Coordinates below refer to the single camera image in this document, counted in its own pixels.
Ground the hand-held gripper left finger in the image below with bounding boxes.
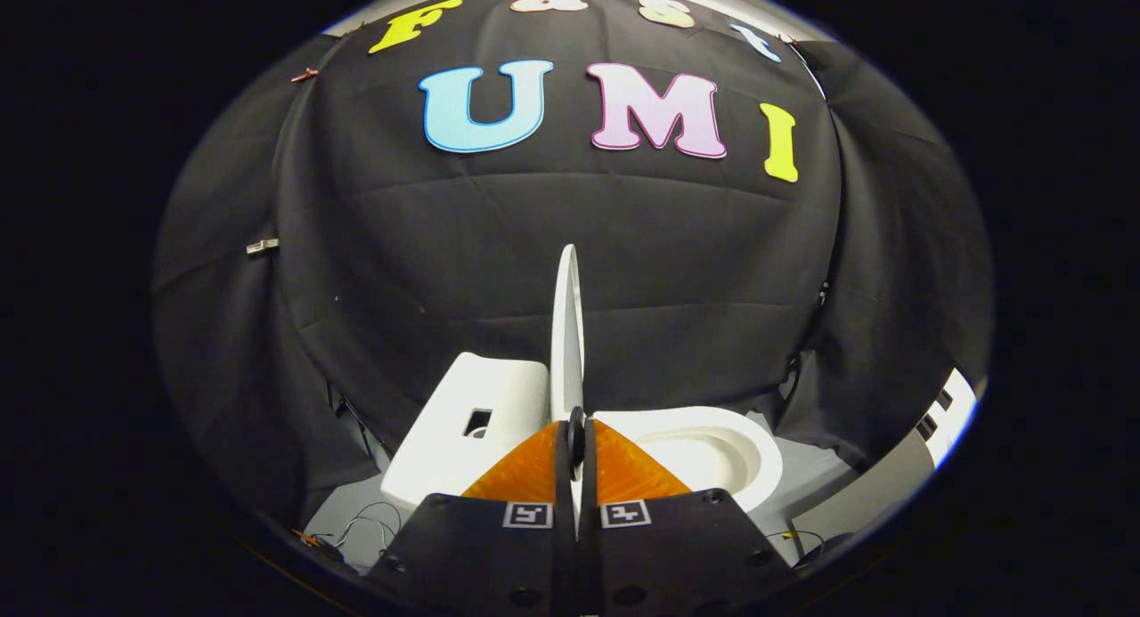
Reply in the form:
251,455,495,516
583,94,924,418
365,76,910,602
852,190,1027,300
365,419,575,617

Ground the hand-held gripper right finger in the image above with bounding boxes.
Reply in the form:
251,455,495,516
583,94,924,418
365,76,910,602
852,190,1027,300
579,419,794,617

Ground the white toilet lid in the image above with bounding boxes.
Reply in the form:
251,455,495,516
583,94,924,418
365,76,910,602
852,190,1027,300
550,245,587,533

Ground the white toilet seat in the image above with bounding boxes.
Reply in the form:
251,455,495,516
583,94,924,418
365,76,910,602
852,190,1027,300
592,407,785,513

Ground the white toilet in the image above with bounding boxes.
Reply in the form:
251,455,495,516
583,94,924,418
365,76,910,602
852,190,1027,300
381,352,785,520

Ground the black backdrop cloth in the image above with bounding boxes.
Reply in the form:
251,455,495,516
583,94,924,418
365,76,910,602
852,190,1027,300
151,0,994,529

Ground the thin black floor cable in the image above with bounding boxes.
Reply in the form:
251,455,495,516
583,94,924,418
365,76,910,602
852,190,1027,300
766,530,856,570
294,501,403,566

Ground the slotted metal frame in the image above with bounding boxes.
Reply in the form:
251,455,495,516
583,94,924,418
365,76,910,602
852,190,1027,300
916,368,979,462

